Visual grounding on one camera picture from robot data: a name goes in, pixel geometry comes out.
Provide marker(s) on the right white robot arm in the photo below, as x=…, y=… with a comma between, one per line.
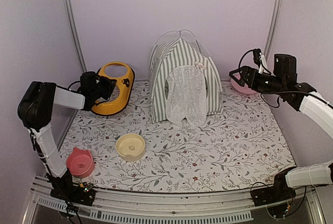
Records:
x=319, y=110

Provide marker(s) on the front aluminium rail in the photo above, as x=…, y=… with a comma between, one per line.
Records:
x=114, y=206

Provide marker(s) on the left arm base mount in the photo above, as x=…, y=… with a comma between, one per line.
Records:
x=73, y=194

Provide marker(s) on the pink plate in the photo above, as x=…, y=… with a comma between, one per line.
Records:
x=242, y=89

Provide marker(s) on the right aluminium frame post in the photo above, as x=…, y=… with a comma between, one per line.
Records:
x=272, y=28

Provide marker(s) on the left aluminium frame post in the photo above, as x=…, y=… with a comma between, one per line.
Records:
x=75, y=35

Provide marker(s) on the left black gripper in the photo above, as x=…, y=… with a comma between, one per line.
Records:
x=111, y=85

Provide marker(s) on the red cat-ear pet bowl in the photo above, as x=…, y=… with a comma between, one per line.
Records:
x=80, y=163

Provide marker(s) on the aluminium frame post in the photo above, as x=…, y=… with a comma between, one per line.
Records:
x=75, y=35
x=272, y=28

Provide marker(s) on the cream pet bowl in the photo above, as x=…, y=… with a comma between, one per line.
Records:
x=130, y=147

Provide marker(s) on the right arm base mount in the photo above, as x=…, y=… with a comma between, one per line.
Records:
x=271, y=194

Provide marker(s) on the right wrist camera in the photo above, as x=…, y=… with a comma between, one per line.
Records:
x=260, y=60

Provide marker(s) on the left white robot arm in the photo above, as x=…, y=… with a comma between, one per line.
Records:
x=36, y=108

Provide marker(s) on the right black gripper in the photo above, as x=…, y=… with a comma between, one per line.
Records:
x=246, y=70

